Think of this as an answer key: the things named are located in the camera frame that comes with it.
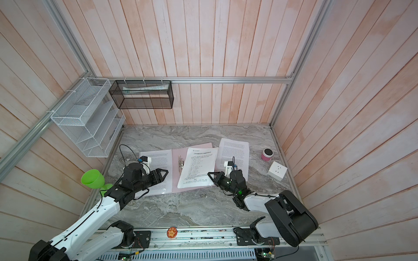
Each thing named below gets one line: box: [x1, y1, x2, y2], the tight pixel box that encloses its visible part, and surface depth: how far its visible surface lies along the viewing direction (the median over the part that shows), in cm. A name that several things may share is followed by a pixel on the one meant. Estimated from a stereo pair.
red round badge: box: [166, 226, 178, 239], surface depth 78 cm
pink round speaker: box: [260, 147, 274, 162], surface depth 101 cm
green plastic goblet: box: [80, 169, 113, 197], surface depth 79 cm
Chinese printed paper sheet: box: [176, 147, 219, 189], surface depth 94 cm
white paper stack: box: [214, 138, 250, 182], surface depth 109 cm
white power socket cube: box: [267, 160, 288, 182], surface depth 95 cm
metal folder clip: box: [177, 154, 184, 176], surface depth 100 cm
